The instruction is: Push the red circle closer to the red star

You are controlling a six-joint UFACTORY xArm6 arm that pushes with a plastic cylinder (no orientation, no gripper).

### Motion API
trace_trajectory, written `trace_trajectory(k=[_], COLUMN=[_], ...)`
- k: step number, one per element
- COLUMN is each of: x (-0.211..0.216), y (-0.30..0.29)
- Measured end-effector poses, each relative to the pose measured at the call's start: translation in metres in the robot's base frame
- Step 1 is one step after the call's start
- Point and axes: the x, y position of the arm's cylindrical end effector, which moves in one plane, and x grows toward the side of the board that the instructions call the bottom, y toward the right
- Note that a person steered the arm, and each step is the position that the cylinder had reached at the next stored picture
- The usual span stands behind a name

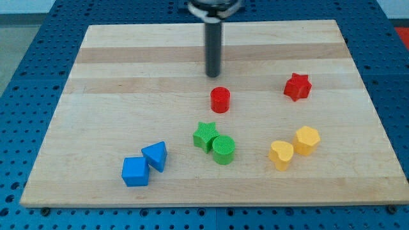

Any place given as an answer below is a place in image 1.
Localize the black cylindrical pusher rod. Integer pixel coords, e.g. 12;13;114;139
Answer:
204;18;222;77

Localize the red cylinder block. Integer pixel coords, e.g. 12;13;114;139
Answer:
210;86;231;113

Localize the red star block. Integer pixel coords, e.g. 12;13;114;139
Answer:
283;73;313;102

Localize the green star block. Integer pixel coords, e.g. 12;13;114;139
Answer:
192;121;220;153

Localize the wooden board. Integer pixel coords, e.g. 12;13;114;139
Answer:
20;20;408;208

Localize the green cylinder block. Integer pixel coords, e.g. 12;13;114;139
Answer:
212;135;235;165

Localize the blue triangle block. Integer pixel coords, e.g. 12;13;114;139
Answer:
141;141;167;173

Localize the yellow heart block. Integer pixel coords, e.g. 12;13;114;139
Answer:
268;141;294;171

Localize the yellow hexagon block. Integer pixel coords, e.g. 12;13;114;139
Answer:
293;126;321;156

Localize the blue cube block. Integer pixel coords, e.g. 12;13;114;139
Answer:
121;157;150;187

